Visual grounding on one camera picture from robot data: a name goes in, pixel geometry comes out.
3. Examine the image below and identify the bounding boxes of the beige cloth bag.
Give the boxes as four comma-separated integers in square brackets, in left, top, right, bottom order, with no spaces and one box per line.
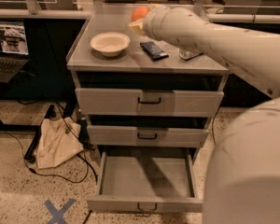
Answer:
[36,117,84,169]

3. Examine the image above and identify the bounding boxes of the dark blue snack bar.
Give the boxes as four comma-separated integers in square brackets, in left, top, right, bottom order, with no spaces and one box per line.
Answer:
[140,42,169,61]

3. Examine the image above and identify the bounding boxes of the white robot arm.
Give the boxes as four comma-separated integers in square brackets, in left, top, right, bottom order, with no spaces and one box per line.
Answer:
[130,6,280,224]

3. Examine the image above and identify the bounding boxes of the open laptop computer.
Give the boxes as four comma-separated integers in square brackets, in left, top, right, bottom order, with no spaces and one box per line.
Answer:
[0,20,29,83]

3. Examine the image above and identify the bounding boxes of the grey bottom drawer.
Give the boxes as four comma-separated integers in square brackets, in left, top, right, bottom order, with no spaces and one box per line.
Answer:
[87,147,203,214]

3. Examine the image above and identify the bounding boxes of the blue tape cross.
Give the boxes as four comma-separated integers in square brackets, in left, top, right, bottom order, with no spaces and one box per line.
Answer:
[44,199,76,224]

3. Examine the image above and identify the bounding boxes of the grey metal drawer cabinet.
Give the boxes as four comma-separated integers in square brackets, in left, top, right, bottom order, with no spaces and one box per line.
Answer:
[67,5,229,156]

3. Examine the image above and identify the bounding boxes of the white paper bowl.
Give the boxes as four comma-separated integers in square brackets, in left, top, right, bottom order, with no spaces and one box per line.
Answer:
[91,32,130,57]

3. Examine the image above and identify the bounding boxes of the grey drawer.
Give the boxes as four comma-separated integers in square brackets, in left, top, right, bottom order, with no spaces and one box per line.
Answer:
[76,88,223,118]
[87,147,203,214]
[87,125,208,147]

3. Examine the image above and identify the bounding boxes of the grey top drawer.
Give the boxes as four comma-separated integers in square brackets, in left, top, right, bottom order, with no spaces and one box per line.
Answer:
[76,88,223,118]

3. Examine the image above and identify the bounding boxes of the grey middle drawer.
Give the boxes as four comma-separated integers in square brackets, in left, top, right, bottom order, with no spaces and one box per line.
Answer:
[87,125,208,147]

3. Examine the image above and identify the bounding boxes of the black floor cable right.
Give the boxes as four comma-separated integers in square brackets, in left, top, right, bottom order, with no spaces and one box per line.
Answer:
[210,107,220,147]

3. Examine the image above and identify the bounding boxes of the orange fruit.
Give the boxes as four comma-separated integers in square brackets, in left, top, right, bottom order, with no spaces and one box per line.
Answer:
[131,7,149,22]

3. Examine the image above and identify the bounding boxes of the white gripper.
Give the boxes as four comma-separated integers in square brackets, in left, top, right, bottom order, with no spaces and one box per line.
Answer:
[129,7,190,42]

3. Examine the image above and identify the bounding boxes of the black desk leg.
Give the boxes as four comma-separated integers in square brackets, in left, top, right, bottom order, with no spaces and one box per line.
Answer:
[24,105,54,163]

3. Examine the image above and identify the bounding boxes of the silver drink can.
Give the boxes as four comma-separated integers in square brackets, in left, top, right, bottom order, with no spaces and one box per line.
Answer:
[179,49,203,61]

